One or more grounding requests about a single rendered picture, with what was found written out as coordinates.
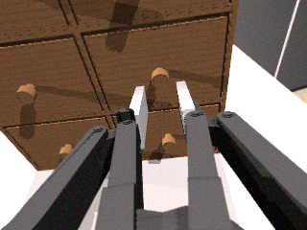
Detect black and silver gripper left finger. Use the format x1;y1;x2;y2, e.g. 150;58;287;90
0;86;149;230

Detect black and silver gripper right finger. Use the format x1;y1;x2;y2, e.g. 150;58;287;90
177;81;307;230

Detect brown small chest of drawers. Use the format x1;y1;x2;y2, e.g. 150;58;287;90
0;0;239;172

